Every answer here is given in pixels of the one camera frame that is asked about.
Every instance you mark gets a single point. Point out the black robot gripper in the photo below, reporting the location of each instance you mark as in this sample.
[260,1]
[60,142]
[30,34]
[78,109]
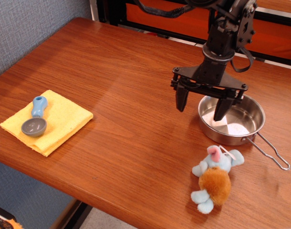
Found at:
[209,78]

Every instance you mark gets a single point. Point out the silver pot with wire handle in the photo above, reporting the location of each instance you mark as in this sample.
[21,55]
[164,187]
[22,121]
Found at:
[241,125]

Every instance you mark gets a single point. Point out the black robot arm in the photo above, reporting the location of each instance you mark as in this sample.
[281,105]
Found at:
[230,29]

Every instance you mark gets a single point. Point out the yellow folded towel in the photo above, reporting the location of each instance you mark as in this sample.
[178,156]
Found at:
[64,119]

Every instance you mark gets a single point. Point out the blue scoop with grey bowl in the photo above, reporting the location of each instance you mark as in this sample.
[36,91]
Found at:
[37,125]

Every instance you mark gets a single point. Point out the blue and orange plush toy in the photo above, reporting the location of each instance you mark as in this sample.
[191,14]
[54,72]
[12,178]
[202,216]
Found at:
[214,181]

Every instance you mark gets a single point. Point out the orange panel with black frame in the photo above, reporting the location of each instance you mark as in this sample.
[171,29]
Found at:
[272,25]

